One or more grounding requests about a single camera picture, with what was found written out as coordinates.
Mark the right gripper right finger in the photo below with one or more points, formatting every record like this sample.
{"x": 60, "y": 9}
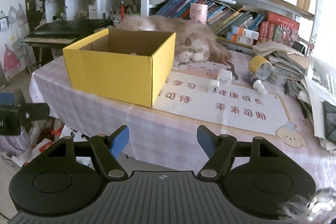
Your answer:
{"x": 219, "y": 150}

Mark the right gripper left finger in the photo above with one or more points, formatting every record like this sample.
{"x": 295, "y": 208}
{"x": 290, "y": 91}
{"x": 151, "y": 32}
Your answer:
{"x": 106, "y": 149}

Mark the large white charger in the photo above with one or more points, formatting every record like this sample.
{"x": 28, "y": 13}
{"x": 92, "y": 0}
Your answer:
{"x": 224, "y": 77}

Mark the pink cartoon table mat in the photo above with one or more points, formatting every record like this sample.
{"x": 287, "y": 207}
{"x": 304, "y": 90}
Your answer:
{"x": 237, "y": 106}

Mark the small white charger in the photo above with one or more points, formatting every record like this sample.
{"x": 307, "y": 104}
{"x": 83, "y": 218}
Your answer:
{"x": 214, "y": 86}

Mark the white spray bottle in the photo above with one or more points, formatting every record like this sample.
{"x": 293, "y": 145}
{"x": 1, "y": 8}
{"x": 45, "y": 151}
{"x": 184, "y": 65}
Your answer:
{"x": 255, "y": 82}

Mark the yellow cardboard box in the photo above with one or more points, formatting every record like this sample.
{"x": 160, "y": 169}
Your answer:
{"x": 101, "y": 64}

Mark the black piano keyboard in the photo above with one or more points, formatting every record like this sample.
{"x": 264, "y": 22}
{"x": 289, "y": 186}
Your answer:
{"x": 63, "y": 33}

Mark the yellow tape roll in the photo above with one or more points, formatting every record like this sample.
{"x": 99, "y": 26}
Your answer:
{"x": 260, "y": 67}

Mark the orange and white cat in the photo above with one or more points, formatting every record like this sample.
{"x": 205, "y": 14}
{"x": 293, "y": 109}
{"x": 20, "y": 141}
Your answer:
{"x": 194, "y": 41}

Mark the lower orange white box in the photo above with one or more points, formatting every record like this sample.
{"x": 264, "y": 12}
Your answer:
{"x": 239, "y": 39}

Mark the orange white box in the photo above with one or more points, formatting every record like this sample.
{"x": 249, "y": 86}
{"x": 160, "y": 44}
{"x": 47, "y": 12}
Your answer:
{"x": 239, "y": 39}
{"x": 244, "y": 32}

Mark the stack of notebooks and papers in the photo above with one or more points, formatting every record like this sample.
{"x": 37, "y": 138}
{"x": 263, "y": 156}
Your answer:
{"x": 311, "y": 82}

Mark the upper orange white box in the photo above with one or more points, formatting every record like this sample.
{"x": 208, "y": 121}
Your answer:
{"x": 244, "y": 32}

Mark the pink cup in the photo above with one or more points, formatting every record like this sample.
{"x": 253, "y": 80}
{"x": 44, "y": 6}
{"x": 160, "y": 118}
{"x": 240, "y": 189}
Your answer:
{"x": 198, "y": 13}

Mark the red thick book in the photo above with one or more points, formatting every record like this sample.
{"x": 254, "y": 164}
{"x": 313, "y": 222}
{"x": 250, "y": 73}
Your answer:
{"x": 280, "y": 20}

